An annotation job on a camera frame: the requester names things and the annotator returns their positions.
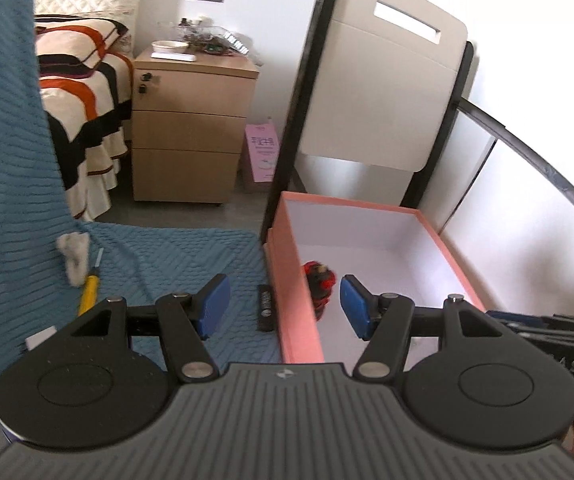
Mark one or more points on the blue textured blanket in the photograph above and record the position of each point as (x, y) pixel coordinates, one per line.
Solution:
(7, 160)

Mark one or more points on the pink paper bag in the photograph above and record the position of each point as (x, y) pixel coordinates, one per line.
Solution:
(262, 155)

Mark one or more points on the pile of small bottles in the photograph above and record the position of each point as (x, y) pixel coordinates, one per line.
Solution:
(212, 37)

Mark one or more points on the striped bed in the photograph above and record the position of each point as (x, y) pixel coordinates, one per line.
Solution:
(87, 110)

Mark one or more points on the black keys in lock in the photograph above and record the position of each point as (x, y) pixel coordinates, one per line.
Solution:
(145, 82)

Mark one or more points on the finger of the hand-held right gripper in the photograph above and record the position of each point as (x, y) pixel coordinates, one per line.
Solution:
(542, 321)

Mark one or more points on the white fluffy plush piece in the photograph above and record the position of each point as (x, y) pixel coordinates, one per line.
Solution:
(73, 257)

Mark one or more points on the white flat remote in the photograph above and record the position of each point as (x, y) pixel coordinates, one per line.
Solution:
(173, 56)

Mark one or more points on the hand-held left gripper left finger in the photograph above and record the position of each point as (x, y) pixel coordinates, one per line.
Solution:
(214, 305)

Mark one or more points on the white bowl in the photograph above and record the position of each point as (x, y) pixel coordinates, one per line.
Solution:
(169, 46)

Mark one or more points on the curved grey metal rail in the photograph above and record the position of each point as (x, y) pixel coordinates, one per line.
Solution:
(542, 160)

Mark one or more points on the pink cardboard box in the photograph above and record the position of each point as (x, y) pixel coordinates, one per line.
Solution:
(292, 310)

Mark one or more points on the folding chair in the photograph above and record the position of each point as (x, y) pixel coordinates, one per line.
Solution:
(377, 85)

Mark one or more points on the red and black toy figure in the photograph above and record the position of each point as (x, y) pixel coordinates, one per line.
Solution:
(321, 282)

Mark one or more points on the wooden drawer nightstand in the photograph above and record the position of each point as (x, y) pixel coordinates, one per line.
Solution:
(187, 135)

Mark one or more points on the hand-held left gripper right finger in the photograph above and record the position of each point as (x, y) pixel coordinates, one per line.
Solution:
(354, 310)

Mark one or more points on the black usb stick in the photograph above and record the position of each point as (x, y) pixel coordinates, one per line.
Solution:
(266, 307)

